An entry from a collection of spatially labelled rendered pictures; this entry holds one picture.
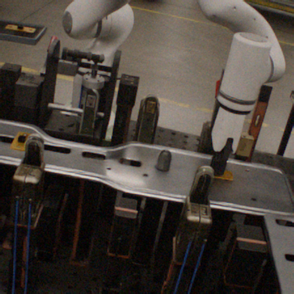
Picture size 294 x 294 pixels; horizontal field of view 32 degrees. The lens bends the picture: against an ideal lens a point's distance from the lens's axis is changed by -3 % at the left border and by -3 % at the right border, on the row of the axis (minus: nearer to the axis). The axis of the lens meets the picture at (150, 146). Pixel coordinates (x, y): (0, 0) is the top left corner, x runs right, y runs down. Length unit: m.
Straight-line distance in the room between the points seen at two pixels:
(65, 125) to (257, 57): 0.59
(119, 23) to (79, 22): 0.14
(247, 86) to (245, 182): 0.27
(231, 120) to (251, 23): 0.23
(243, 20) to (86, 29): 0.58
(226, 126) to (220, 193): 0.16
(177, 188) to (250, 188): 0.19
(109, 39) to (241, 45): 0.69
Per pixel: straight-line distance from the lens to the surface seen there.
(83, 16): 1.59
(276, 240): 1.11
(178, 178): 1.21
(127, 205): 1.10
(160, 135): 2.05
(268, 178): 1.32
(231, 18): 1.17
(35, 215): 1.09
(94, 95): 1.32
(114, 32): 1.67
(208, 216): 1.03
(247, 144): 1.34
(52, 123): 1.43
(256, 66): 1.10
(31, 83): 1.38
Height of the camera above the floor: 1.62
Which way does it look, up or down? 28 degrees down
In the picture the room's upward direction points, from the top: 12 degrees clockwise
